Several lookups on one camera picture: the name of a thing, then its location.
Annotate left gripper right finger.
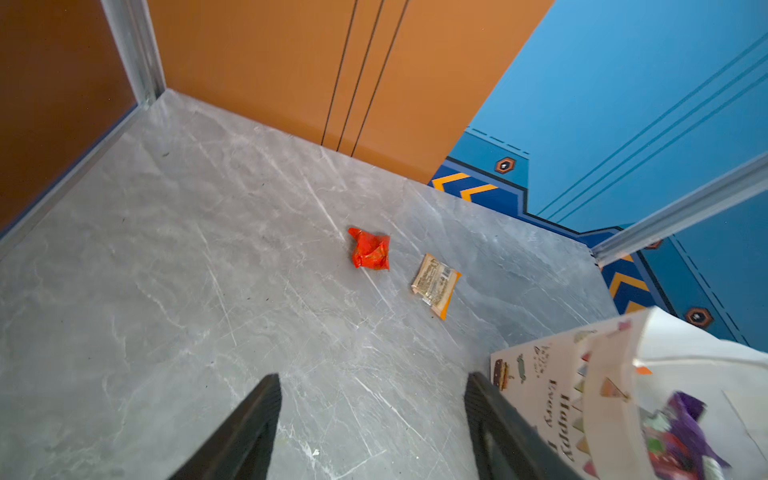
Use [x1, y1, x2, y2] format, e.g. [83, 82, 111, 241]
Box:
[464, 372, 579, 480]

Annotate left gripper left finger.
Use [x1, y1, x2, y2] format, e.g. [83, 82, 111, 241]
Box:
[171, 373, 282, 479]

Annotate white paper gift bag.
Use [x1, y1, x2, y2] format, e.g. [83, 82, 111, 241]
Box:
[489, 307, 767, 479]

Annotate purple snack packet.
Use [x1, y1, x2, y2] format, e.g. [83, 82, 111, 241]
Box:
[641, 391, 731, 480]

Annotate small orange white sachet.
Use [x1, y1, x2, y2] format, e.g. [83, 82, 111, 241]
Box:
[411, 254, 462, 321]

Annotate red candy wrapper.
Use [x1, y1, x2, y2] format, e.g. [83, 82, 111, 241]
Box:
[348, 228, 390, 270]

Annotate right aluminium corner post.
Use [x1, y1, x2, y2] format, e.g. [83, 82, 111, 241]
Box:
[591, 153, 767, 268]

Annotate aluminium corner post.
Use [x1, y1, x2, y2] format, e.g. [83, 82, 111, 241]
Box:
[591, 153, 767, 268]
[100, 0, 166, 108]

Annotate left aluminium corner post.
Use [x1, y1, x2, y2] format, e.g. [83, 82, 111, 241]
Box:
[100, 0, 166, 108]

